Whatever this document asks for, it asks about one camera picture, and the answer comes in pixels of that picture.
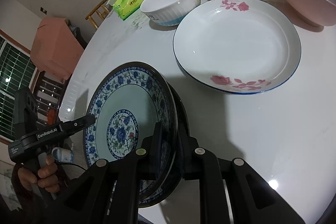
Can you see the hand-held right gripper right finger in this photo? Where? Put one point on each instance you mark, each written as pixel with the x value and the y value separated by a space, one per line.
pixel 187 158

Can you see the white mug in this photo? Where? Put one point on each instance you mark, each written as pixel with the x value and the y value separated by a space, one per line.
pixel 64 155

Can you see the light wooden chair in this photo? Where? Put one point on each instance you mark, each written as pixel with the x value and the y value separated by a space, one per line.
pixel 98 10

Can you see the green tissue pack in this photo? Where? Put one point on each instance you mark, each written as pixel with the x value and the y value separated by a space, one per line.
pixel 131 1

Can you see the pink cloth covered furniture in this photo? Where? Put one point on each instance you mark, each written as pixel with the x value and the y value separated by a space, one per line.
pixel 55 45

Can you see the wooden framed barred window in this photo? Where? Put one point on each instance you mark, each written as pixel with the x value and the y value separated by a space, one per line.
pixel 15 77

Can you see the orange object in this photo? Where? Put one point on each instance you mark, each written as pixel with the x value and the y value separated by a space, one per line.
pixel 51 117

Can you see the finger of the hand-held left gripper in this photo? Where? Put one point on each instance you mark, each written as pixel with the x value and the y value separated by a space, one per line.
pixel 81 123

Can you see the wall switch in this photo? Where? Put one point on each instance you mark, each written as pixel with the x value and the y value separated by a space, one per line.
pixel 43 11

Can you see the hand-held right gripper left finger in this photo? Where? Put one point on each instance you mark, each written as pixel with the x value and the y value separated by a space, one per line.
pixel 159 141

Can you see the white plate with pink roses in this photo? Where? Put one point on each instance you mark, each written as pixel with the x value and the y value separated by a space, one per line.
pixel 236 43

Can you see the dark cloth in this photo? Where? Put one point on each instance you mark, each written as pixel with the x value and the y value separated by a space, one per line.
pixel 77 35

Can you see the blue floral plate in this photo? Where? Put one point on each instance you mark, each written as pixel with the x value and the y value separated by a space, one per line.
pixel 123 98
pixel 181 113

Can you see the dark wooden chair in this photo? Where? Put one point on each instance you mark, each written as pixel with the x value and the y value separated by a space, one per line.
pixel 50 90

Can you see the person's left hand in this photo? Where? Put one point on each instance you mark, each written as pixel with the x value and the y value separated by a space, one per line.
pixel 46 174

